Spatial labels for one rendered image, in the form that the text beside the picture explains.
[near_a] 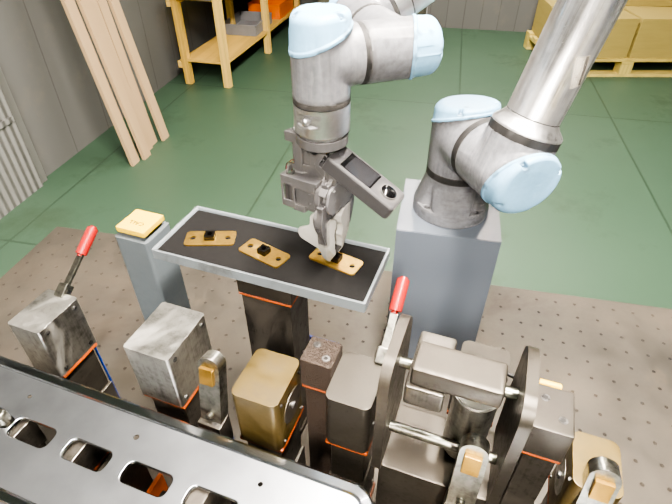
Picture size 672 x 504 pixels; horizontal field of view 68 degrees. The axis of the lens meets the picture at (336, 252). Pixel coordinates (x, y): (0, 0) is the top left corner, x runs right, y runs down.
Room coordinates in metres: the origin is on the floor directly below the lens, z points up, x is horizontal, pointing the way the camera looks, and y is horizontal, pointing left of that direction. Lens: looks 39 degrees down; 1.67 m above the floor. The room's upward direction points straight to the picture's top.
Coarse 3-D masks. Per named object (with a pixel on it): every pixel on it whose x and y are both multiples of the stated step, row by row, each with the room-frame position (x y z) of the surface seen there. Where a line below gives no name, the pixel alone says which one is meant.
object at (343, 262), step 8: (312, 256) 0.62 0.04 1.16; (320, 256) 0.62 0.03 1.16; (336, 256) 0.62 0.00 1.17; (344, 256) 0.62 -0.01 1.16; (328, 264) 0.60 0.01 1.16; (336, 264) 0.60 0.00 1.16; (344, 264) 0.60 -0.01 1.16; (352, 264) 0.60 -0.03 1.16; (360, 264) 0.60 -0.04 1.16; (344, 272) 0.58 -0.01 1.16; (352, 272) 0.58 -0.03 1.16
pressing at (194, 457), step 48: (0, 384) 0.49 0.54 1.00; (48, 384) 0.49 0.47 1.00; (0, 432) 0.41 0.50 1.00; (96, 432) 0.41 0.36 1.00; (144, 432) 0.41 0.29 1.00; (192, 432) 0.40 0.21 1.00; (0, 480) 0.33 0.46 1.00; (48, 480) 0.33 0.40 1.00; (96, 480) 0.33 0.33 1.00; (192, 480) 0.33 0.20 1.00; (240, 480) 0.33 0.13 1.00; (288, 480) 0.33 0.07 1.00; (336, 480) 0.33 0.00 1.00
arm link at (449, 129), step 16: (464, 96) 0.89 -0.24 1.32; (480, 96) 0.88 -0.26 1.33; (448, 112) 0.82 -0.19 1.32; (464, 112) 0.80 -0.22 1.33; (480, 112) 0.80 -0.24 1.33; (432, 128) 0.85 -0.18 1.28; (448, 128) 0.81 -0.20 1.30; (464, 128) 0.79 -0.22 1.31; (432, 144) 0.84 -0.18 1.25; (448, 144) 0.79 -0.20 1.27; (432, 160) 0.83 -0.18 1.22; (448, 160) 0.79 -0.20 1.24; (448, 176) 0.80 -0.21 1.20
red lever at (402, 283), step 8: (400, 280) 0.57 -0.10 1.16; (408, 280) 0.57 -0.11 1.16; (400, 288) 0.56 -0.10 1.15; (392, 296) 0.55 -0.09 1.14; (400, 296) 0.55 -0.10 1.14; (392, 304) 0.54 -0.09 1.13; (400, 304) 0.54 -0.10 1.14; (392, 312) 0.53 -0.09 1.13; (400, 312) 0.53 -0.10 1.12; (392, 320) 0.52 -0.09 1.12; (392, 328) 0.51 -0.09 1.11; (384, 336) 0.50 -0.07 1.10; (384, 344) 0.49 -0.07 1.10; (376, 352) 0.48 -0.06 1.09; (384, 352) 0.48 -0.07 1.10; (376, 360) 0.47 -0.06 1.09
